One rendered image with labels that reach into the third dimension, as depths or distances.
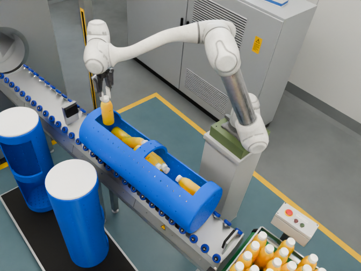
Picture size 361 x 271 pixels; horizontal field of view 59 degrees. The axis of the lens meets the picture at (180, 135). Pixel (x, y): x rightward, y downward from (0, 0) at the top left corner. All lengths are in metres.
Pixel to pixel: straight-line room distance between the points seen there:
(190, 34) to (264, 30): 1.40
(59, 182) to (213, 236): 0.88
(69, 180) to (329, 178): 2.65
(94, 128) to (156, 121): 1.86
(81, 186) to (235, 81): 0.99
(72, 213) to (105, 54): 0.93
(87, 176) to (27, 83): 1.16
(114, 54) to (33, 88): 1.37
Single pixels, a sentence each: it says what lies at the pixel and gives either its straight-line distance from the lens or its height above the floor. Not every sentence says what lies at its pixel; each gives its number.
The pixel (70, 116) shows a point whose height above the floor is 1.01.
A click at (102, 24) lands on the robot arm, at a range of 1.56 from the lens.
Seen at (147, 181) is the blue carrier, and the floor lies 1.17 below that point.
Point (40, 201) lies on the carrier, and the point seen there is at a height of 0.16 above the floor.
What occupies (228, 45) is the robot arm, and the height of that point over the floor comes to 1.84.
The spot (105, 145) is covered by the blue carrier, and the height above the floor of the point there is 1.17.
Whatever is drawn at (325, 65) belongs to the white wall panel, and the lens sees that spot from 4.19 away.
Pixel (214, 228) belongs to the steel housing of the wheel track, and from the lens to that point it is 1.83.
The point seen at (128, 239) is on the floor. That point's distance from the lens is 2.81.
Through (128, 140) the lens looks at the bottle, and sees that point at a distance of 1.92.
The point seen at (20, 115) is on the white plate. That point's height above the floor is 1.04.
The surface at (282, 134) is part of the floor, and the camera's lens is 3.88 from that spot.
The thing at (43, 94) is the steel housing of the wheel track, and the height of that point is 0.93.
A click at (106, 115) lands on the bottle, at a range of 1.85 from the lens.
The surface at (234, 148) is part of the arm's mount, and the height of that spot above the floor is 1.05.
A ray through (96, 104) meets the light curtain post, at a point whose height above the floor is 0.83.
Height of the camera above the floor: 2.51
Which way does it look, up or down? 45 degrees down
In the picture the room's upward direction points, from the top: 7 degrees clockwise
